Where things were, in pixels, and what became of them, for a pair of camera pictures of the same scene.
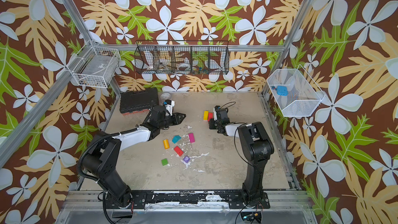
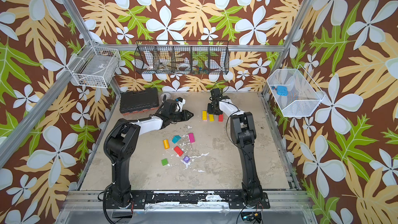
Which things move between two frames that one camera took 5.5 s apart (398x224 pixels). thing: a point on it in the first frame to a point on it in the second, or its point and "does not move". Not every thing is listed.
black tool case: x=134 y=101 does not move
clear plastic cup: x=165 y=96 does not move
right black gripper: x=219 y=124 to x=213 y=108
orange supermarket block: x=166 y=144 does not move
